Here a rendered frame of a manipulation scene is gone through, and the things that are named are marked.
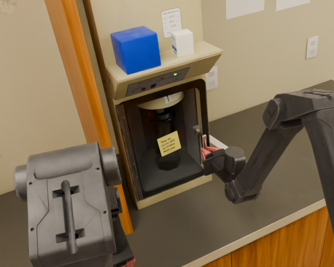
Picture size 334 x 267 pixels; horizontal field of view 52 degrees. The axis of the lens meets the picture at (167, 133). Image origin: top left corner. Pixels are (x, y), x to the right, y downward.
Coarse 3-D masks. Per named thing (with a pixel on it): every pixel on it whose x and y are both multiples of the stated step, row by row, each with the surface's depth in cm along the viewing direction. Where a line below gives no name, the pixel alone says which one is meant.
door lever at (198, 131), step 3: (198, 129) 119; (195, 132) 119; (198, 132) 118; (201, 132) 118; (201, 135) 116; (204, 135) 116; (201, 138) 116; (204, 138) 116; (201, 141) 117; (204, 141) 117; (201, 144) 118; (204, 144) 117; (204, 147) 118
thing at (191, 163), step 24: (144, 96) 105; (168, 96) 108; (192, 96) 112; (144, 120) 109; (168, 120) 113; (192, 120) 117; (144, 144) 113; (192, 144) 122; (144, 168) 118; (168, 168) 122; (192, 168) 127; (144, 192) 123
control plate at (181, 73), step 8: (176, 72) 97; (184, 72) 100; (144, 80) 93; (152, 80) 96; (160, 80) 98; (168, 80) 101; (176, 80) 103; (128, 88) 95; (136, 88) 97; (152, 88) 102
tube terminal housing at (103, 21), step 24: (96, 0) 88; (120, 0) 90; (144, 0) 93; (168, 0) 96; (192, 0) 98; (96, 24) 90; (120, 24) 93; (144, 24) 96; (192, 24) 102; (96, 48) 100; (168, 48) 102; (120, 144) 116; (168, 192) 129
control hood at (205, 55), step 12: (204, 48) 99; (216, 48) 98; (168, 60) 95; (180, 60) 93; (192, 60) 94; (204, 60) 97; (216, 60) 101; (108, 72) 95; (120, 72) 91; (144, 72) 90; (156, 72) 91; (168, 72) 95; (192, 72) 103; (204, 72) 107; (120, 84) 90; (168, 84) 105; (120, 96) 98
